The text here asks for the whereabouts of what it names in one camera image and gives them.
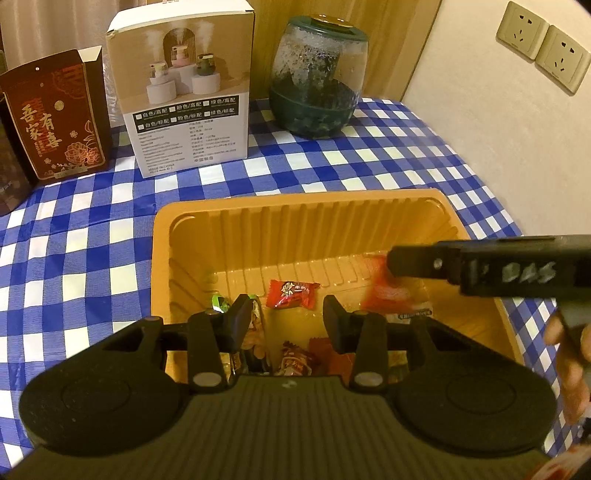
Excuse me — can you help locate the red twisted-end candy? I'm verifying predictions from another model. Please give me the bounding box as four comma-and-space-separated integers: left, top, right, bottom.
265, 279, 321, 310

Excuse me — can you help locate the clear packet of dark snack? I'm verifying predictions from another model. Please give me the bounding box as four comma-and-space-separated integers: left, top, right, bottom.
385, 298, 435, 324

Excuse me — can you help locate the dark red white candy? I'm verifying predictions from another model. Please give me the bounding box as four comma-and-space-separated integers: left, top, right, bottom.
279, 342, 319, 376

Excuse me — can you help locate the brown metal tin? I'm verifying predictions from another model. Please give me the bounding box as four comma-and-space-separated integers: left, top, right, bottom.
0, 92, 34, 217

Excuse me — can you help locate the green black sausage packet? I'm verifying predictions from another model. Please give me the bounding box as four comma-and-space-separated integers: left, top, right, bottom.
210, 295, 274, 376

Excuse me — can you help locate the beige wall socket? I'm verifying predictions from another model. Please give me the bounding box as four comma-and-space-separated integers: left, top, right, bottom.
496, 1, 552, 60
536, 25, 591, 95

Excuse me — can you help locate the person's right hand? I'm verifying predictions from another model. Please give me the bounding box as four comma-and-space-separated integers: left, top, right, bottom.
545, 310, 591, 425

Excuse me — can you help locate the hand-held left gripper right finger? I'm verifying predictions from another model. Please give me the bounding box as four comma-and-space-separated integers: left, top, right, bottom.
322, 295, 481, 391

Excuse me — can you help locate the dark red gift box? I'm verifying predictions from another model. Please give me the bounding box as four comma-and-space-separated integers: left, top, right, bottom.
0, 46, 112, 185

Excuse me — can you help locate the white humidifier box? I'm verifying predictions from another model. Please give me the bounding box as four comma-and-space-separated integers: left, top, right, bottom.
105, 0, 256, 178

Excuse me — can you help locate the glass jar with green base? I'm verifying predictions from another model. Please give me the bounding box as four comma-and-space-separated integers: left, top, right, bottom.
269, 15, 371, 139

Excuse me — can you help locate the yellow plastic tray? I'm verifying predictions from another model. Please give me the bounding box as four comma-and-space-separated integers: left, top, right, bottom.
151, 187, 527, 384

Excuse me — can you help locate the large red snack packet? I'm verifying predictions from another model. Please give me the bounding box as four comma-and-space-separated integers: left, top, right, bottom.
360, 254, 435, 315

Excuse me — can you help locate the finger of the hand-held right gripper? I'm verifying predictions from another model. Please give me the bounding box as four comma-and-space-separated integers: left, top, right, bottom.
385, 240, 463, 283

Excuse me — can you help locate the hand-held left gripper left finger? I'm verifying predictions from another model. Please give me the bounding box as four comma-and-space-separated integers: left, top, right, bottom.
99, 294, 252, 393

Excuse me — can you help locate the blue white checkered tablecloth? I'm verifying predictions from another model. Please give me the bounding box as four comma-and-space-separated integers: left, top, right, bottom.
0, 95, 561, 467

